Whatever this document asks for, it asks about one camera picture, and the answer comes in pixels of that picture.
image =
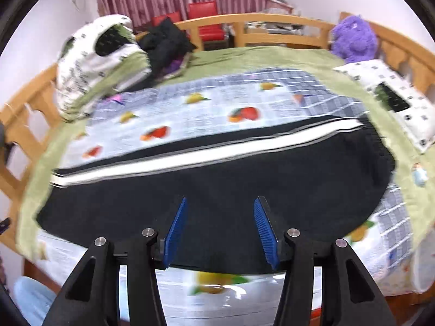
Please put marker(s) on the green bed sheet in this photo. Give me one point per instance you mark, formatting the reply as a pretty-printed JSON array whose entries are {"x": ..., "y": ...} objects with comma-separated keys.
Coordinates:
[{"x": 258, "y": 57}]

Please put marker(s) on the pile of clutter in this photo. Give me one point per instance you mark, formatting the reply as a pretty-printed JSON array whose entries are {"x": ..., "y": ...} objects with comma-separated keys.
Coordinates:
[{"x": 272, "y": 10}]

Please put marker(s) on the folded white and green quilt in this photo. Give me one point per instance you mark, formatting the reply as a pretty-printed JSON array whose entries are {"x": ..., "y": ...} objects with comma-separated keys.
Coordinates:
[{"x": 85, "y": 57}]

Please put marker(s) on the small doll figure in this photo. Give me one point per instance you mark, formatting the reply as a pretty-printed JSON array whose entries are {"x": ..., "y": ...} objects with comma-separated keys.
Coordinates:
[{"x": 419, "y": 175}]

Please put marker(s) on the red chair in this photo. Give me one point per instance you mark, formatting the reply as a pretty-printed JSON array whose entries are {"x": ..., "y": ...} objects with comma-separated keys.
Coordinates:
[
  {"x": 204, "y": 13},
  {"x": 166, "y": 18}
]

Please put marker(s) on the black pants with white stripe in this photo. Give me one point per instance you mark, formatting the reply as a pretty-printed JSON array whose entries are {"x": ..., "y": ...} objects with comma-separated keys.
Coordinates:
[{"x": 217, "y": 183}]

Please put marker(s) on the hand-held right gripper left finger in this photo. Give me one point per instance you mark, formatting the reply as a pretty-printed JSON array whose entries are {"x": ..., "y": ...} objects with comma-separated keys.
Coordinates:
[{"x": 176, "y": 231}]

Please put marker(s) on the fruit print plastic table cover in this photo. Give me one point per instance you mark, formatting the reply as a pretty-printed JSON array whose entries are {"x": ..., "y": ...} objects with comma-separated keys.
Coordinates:
[{"x": 210, "y": 115}]

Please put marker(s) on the white patterned pillow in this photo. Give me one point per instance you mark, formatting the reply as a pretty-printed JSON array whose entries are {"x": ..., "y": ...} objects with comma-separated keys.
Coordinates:
[{"x": 384, "y": 74}]

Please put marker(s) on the person's light blue trouser leg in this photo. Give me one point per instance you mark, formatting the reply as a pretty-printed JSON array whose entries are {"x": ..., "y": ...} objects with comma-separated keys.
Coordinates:
[{"x": 32, "y": 302}]

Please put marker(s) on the wooden bed frame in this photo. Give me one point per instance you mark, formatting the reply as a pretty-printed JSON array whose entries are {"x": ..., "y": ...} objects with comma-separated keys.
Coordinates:
[{"x": 390, "y": 52}]

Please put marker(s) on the black jacket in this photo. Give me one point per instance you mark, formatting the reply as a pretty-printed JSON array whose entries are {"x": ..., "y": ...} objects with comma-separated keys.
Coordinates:
[{"x": 166, "y": 44}]

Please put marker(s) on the purple cloth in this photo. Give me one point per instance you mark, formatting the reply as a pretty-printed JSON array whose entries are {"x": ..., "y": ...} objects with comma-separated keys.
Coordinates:
[{"x": 175, "y": 67}]

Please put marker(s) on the purple plush toy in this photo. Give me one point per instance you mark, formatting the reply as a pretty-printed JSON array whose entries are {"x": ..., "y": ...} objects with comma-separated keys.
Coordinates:
[{"x": 353, "y": 37}]

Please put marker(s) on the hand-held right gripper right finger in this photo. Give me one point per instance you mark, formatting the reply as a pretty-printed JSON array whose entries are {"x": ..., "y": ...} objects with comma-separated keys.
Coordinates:
[{"x": 265, "y": 231}]

